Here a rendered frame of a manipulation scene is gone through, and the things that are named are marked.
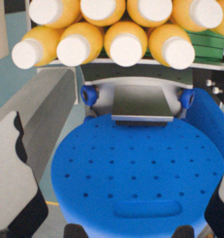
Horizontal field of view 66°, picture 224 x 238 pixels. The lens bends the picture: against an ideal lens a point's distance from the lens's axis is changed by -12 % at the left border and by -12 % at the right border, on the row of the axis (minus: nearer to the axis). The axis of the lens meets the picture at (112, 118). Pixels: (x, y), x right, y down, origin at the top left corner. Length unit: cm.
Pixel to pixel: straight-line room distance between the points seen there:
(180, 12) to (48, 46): 19
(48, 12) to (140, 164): 24
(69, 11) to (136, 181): 25
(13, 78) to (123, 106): 138
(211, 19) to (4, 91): 165
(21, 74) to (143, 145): 137
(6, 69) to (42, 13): 142
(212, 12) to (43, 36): 23
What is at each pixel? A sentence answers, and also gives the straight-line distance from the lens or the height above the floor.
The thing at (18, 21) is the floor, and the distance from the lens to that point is 152.
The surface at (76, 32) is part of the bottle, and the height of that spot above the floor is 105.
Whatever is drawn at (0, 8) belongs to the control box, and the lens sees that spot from 37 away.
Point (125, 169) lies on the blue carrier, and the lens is 28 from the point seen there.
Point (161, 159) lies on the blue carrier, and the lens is 30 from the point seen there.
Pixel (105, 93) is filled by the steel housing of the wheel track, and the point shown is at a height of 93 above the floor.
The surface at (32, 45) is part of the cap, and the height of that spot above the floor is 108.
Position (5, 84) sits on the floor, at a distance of 172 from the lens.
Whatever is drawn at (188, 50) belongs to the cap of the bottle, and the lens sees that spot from 25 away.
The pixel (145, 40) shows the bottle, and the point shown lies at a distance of 28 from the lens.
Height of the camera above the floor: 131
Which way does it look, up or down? 58 degrees down
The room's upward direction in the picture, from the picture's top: 174 degrees counter-clockwise
